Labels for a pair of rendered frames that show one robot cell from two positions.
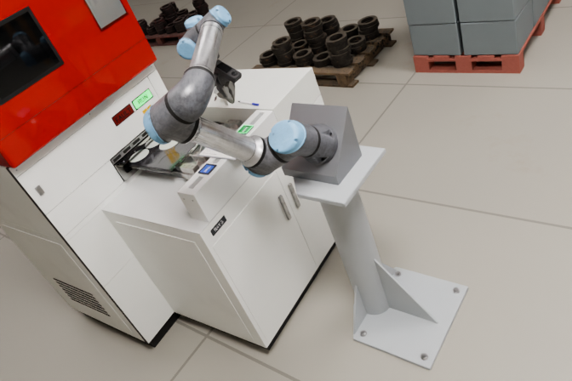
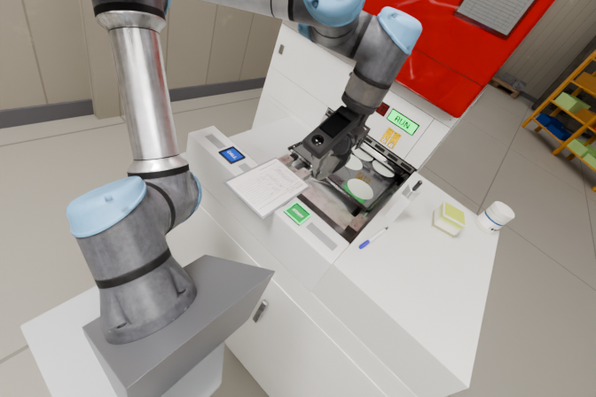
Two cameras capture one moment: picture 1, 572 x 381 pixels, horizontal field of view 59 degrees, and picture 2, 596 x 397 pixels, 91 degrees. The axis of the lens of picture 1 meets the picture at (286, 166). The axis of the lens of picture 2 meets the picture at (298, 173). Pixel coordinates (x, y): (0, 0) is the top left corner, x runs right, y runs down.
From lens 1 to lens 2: 1.73 m
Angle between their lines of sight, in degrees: 54
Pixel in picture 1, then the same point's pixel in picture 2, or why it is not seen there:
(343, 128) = (109, 361)
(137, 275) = not seen: hidden behind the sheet
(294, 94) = (382, 321)
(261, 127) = (297, 239)
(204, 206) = (189, 154)
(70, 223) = (271, 90)
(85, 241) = (266, 111)
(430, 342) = not seen: outside the picture
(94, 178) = (308, 97)
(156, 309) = not seen: hidden behind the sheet
